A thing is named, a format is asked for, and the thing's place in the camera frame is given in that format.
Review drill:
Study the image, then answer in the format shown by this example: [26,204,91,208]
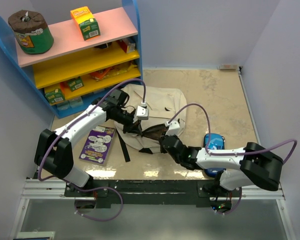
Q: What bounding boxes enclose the green sponge box middle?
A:
[65,76,84,92]

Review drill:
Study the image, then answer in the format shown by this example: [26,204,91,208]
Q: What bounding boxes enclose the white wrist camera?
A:
[133,105,149,123]
[164,119,180,136]

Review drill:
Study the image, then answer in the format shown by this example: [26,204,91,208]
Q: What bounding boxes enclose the brown green toilet roll pack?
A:
[8,10,54,55]

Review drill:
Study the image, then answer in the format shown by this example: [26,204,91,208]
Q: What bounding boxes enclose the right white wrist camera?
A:
[164,119,180,136]

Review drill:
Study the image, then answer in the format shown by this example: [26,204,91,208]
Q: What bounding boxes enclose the orange snack packet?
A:
[89,67,113,81]

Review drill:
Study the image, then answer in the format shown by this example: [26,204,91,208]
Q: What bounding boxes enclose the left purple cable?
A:
[37,78,147,181]

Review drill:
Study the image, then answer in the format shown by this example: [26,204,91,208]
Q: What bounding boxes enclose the red white small box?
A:
[116,38,136,54]

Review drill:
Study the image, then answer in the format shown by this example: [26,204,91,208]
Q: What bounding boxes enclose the green sponge box left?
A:
[44,88,65,105]

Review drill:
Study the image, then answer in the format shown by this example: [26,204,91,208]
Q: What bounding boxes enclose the small white orange label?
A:
[217,64,240,71]

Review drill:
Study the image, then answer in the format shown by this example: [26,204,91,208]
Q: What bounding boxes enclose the blue pencil case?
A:
[202,133,226,178]

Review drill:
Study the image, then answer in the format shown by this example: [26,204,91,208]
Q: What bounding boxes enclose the dark tale of two cities book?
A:
[142,123,168,141]

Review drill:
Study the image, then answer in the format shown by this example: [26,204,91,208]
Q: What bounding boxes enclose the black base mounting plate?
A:
[64,179,240,209]

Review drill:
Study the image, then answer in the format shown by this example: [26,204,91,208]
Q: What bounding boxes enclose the blue wooden shelf unit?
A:
[0,0,143,118]

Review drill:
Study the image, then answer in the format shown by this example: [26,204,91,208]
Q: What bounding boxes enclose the purple treehouse paperback book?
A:
[79,125,115,166]

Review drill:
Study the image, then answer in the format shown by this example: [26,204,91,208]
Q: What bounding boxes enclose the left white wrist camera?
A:
[133,105,149,123]

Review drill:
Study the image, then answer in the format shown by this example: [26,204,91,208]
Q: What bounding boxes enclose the beige canvas backpack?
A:
[114,86,187,162]

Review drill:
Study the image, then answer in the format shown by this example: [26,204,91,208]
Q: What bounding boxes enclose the orange green sponge box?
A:
[70,6,101,41]

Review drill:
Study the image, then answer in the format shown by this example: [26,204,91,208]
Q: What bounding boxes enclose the black object on shelf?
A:
[94,42,112,50]

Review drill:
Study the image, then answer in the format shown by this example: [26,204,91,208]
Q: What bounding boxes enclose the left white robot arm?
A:
[34,89,135,196]

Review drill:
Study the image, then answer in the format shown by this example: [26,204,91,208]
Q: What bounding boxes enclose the yellow snack bag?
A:
[104,60,138,78]

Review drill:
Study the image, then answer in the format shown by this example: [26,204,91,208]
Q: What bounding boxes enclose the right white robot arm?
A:
[159,135,284,197]

